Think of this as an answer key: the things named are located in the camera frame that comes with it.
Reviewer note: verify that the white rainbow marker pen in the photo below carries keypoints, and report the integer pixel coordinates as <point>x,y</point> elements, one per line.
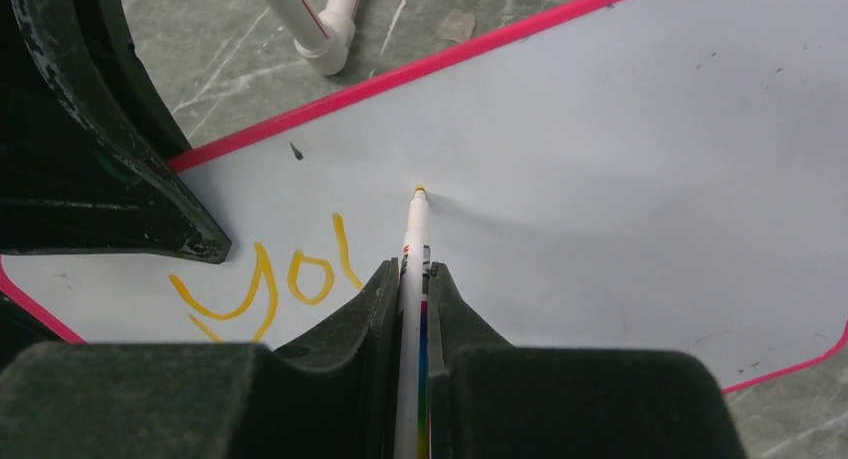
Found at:
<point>411,436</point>

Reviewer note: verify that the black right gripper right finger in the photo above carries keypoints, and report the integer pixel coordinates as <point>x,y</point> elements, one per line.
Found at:
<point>491,399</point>

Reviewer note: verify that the pink framed whiteboard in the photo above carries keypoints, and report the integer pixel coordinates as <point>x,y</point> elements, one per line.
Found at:
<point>662,174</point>

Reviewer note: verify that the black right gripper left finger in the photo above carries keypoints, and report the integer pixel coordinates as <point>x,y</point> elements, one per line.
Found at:
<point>324,394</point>

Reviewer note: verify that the white PVC pipe frame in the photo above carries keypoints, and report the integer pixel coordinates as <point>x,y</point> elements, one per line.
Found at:
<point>322,38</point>

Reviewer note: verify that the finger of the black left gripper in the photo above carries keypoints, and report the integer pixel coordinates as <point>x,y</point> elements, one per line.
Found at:
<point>86,141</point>

